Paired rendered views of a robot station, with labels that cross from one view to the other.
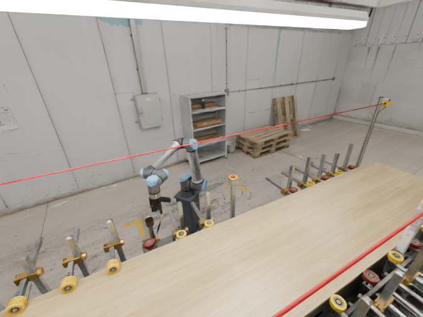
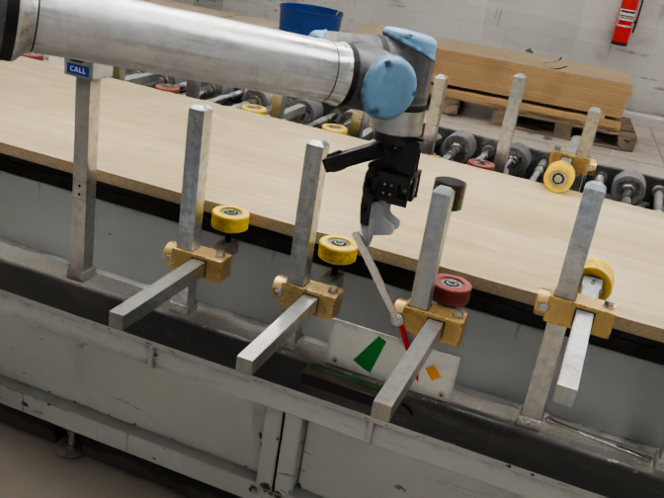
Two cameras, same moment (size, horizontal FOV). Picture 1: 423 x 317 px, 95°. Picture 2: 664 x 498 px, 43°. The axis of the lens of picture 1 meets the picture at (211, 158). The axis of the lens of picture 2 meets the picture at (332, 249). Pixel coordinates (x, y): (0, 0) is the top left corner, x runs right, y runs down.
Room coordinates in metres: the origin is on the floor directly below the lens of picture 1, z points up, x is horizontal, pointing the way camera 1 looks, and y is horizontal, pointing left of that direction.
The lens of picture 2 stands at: (2.30, 1.35, 1.54)
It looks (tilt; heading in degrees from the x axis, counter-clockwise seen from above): 22 degrees down; 223
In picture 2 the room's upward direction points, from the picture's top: 9 degrees clockwise
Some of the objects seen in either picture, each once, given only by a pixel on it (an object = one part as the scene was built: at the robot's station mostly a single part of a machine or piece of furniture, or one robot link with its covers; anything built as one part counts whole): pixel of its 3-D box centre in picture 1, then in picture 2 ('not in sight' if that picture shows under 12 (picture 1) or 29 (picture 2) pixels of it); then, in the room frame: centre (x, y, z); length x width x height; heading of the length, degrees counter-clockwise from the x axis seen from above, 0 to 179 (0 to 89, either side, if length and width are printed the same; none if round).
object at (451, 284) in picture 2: (150, 246); (446, 306); (1.06, 0.51, 0.85); 0.08 x 0.08 x 0.11
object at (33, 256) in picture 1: (29, 268); not in sight; (0.85, 1.24, 0.95); 0.50 x 0.04 x 0.04; 26
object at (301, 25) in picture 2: not in sight; (307, 48); (-2.67, -3.99, 0.36); 0.59 x 0.57 x 0.73; 31
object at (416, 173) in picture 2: (155, 202); (392, 167); (1.24, 0.46, 1.14); 0.09 x 0.08 x 0.12; 116
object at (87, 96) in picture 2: (232, 202); (83, 180); (1.46, -0.19, 0.93); 0.05 x 0.05 x 0.45; 26
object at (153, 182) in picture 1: (153, 184); (403, 68); (1.25, 0.45, 1.31); 0.10 x 0.09 x 0.12; 160
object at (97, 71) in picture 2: (233, 180); (89, 59); (1.46, -0.19, 1.18); 0.07 x 0.07 x 0.08; 26
